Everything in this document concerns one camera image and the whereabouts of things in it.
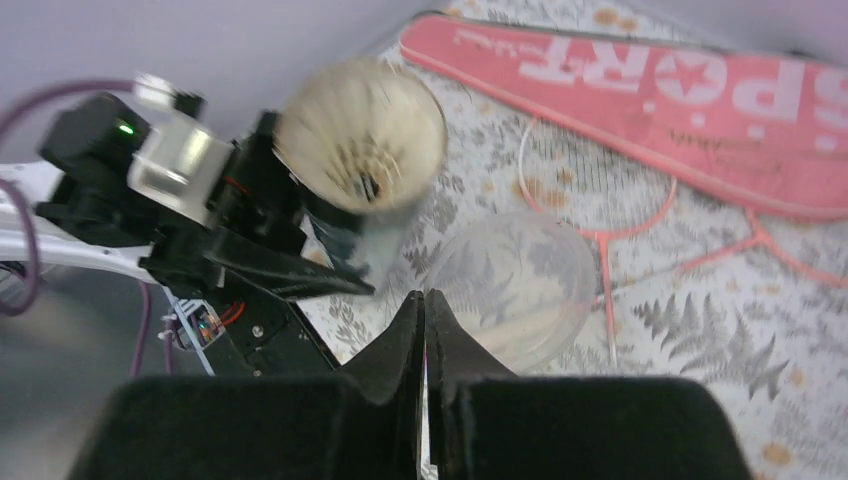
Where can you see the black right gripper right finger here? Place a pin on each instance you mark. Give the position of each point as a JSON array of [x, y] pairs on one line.
[[486, 422]]

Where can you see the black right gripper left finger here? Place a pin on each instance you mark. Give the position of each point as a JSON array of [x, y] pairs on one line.
[[362, 421]]

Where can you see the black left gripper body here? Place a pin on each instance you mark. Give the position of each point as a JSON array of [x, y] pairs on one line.
[[254, 242]]

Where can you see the black shuttlecock tube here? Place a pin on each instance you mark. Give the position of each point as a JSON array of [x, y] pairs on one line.
[[366, 245]]

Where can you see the white shuttlecock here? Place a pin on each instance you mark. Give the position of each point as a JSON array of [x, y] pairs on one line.
[[364, 135]]

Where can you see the pink badminton racket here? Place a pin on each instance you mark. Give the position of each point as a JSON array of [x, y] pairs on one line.
[[760, 237], [603, 194]]

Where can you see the pink racket bag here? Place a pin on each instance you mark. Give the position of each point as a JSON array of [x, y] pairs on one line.
[[764, 131]]

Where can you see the floral fern tablecloth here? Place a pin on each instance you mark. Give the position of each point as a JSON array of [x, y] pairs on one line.
[[769, 343]]

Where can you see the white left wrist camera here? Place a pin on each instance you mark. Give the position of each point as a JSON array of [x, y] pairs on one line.
[[180, 162]]

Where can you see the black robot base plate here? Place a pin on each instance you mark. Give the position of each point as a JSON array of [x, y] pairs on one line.
[[254, 336]]

